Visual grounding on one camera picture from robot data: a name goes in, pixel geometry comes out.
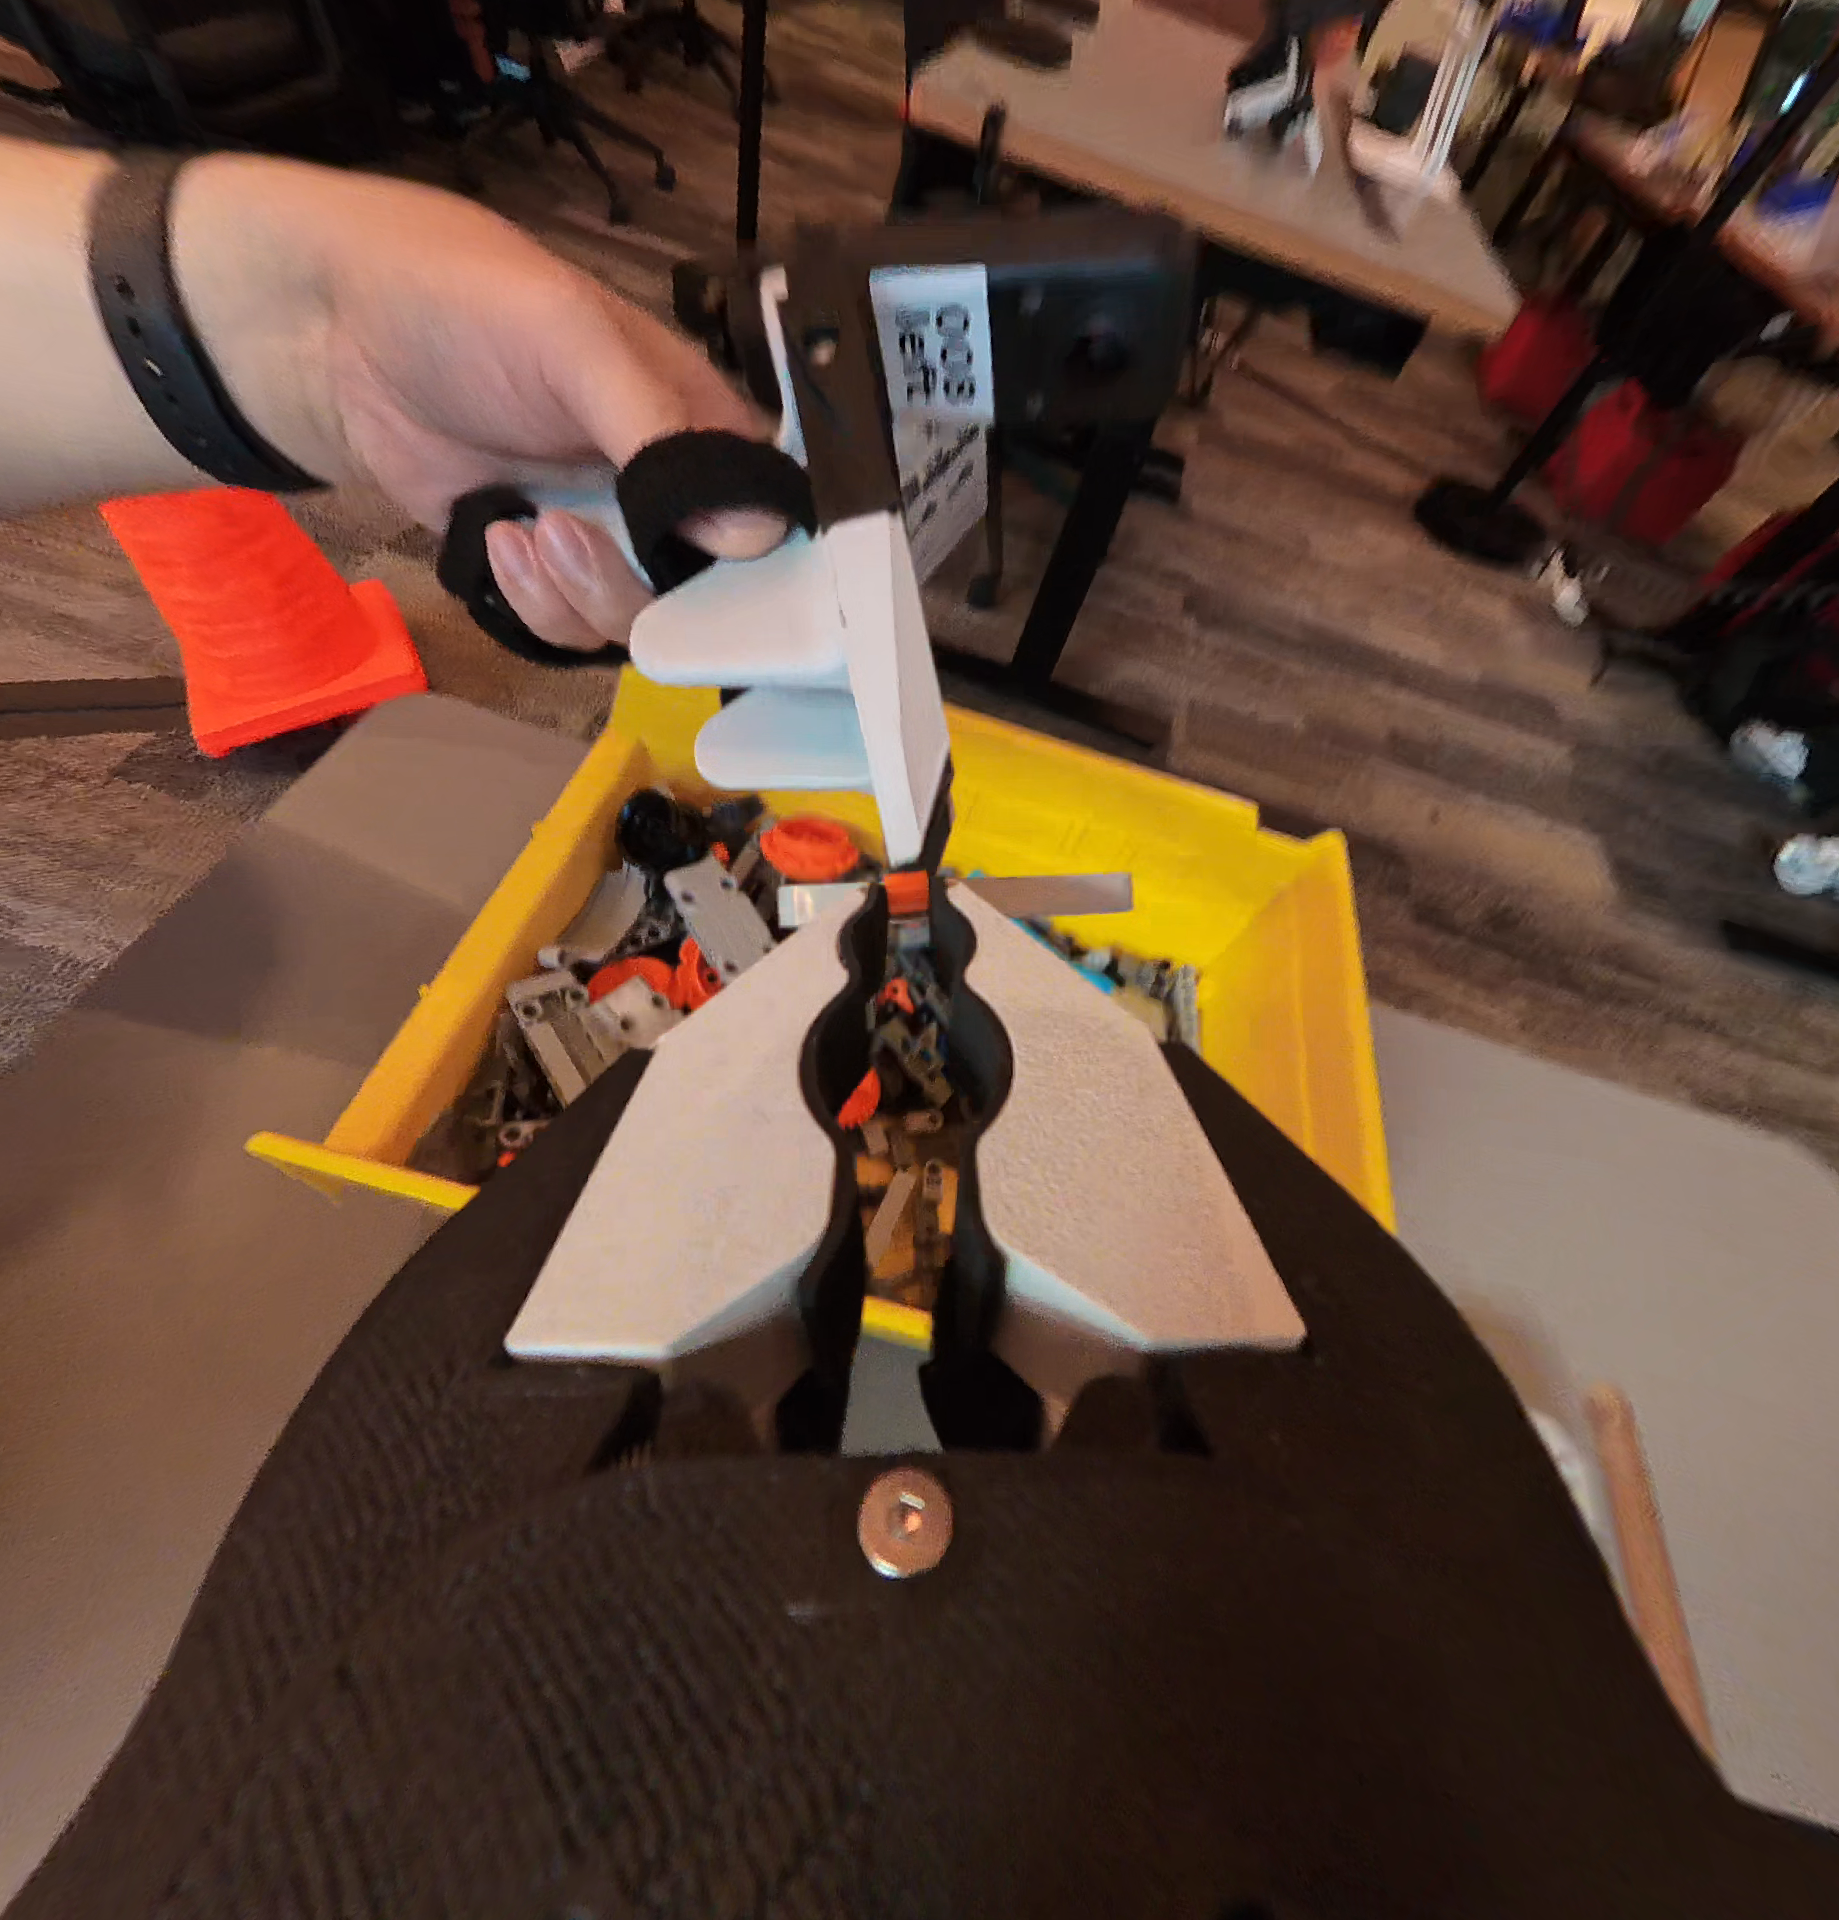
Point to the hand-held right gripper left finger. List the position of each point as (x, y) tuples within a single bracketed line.
[(681, 1200)]

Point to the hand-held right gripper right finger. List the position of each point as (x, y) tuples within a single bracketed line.
[(1144, 1200)]

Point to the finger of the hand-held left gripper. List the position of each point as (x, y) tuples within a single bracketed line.
[(898, 691)]

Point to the small orange connector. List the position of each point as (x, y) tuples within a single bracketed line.
[(909, 894)]

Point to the yellow plastic parts bin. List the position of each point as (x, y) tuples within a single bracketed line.
[(1294, 1019)]

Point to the person's left forearm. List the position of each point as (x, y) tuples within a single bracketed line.
[(27, 331)]

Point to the person's left hand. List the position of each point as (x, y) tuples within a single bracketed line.
[(408, 346)]

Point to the orange toothed wheel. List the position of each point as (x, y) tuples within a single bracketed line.
[(811, 847)]

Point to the light grey flat bar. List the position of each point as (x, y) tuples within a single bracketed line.
[(1038, 896)]

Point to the long grey table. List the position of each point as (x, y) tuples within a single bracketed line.
[(1161, 136)]

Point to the black white gripper device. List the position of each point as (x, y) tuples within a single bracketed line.
[(1270, 99)]

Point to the black round stand base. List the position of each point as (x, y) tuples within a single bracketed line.
[(1475, 527)]

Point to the orange ridged plastic object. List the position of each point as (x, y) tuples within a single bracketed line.
[(260, 615)]

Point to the red bag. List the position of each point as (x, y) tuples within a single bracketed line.
[(1646, 465), (1533, 362)]

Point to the black wristband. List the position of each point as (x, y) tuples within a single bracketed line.
[(154, 331)]

